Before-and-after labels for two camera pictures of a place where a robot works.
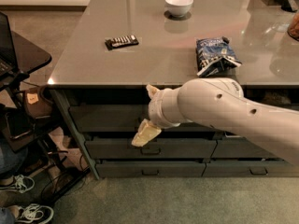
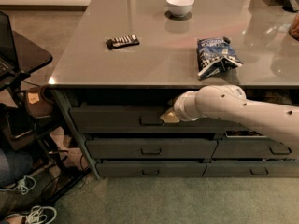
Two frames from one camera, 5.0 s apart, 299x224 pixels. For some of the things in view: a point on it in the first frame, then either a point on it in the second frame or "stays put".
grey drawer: x=149 y=169 stays put
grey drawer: x=122 y=148 stays put
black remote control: x=120 y=42 stays put
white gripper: x=154 y=110 -> x=180 y=108
